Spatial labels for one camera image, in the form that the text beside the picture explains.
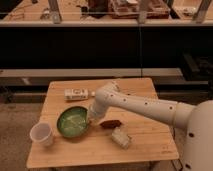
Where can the long wooden workbench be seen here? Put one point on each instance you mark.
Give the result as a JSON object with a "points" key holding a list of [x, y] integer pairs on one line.
{"points": [[76, 13]]}

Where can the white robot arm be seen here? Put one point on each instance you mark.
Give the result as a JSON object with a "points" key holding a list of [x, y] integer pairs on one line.
{"points": [[196, 120]]}

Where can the translucent plastic cup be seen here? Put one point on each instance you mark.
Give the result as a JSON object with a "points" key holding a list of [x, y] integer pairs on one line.
{"points": [[42, 134]]}

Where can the green ceramic bowl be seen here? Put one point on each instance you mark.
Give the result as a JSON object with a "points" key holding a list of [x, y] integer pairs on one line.
{"points": [[73, 122]]}

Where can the wooden folding table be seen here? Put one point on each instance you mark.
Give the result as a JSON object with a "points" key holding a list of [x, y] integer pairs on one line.
{"points": [[151, 140]]}

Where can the brown oblong food item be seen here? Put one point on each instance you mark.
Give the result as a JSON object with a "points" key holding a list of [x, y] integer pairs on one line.
{"points": [[110, 124]]}

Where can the white crumpled packet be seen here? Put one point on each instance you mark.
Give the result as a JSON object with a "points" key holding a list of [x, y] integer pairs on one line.
{"points": [[121, 138]]}

